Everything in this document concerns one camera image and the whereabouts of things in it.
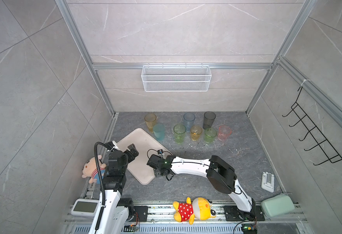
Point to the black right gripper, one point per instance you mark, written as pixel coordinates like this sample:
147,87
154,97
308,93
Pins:
157,173

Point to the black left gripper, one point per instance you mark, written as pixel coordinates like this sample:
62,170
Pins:
132,151

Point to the beige plastic tray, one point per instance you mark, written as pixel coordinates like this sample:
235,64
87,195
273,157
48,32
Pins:
145,145

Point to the tall amber plastic cup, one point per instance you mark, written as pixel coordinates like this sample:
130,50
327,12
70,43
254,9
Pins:
151,121

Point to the tall green plastic cup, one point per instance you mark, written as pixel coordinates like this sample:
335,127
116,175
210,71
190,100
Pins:
179,131

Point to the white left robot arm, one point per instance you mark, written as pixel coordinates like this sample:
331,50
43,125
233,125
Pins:
113,211

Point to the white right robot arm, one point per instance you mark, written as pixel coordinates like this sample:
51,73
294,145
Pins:
219,173

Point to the teal plastic cup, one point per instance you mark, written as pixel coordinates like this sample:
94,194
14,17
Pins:
159,132

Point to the pink boy plush doll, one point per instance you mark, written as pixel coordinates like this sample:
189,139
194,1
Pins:
90,170

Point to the short amber plastic cup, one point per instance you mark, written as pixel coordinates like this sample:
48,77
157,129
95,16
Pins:
195,132

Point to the blue plastic cup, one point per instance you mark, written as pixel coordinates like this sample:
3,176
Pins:
189,119

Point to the yellow bear plush toy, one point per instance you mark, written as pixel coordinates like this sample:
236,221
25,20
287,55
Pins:
199,208

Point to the short green plastic cup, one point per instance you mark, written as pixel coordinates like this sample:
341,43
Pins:
210,135

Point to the dark grey plastic cup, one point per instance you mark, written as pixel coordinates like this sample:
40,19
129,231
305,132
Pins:
209,118

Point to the pink plastic cup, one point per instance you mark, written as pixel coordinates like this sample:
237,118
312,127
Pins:
224,132

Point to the white digital timer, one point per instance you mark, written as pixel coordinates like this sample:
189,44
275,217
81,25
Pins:
84,207

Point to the mint green pouch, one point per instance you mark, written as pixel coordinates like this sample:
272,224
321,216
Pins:
277,205

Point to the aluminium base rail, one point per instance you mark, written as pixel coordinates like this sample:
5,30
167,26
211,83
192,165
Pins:
162,216

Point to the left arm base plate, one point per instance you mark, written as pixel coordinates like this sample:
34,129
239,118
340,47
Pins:
138,214

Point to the white wire mesh basket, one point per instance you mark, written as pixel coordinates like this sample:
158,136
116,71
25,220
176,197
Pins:
181,78

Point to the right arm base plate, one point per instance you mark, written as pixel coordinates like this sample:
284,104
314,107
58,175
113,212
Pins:
232,213

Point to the black wire hook rack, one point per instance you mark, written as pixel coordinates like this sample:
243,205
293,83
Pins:
313,132

